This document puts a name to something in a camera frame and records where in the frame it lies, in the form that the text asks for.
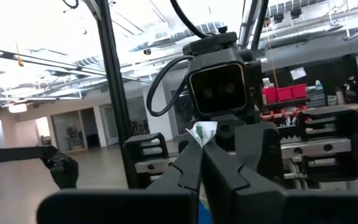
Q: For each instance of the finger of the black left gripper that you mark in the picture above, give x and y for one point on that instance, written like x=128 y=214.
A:
x=350 y=143
x=130 y=146

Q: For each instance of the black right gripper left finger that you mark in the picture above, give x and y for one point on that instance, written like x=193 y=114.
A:
x=166 y=199

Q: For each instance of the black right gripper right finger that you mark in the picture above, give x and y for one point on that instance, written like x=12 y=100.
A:
x=244 y=202

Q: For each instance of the green striped bandage wrapper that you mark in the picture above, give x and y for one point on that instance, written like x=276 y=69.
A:
x=205 y=132

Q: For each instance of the white door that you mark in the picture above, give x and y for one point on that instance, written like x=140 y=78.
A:
x=109 y=124

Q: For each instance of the white building column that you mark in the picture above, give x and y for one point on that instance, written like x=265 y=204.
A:
x=157 y=109

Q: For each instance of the red storage bin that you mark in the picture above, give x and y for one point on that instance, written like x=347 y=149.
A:
x=268 y=95
x=299 y=91
x=284 y=94

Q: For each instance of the white paper sign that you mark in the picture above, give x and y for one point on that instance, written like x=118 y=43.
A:
x=298 y=73

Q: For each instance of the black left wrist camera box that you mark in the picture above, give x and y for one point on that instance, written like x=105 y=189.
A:
x=217 y=90

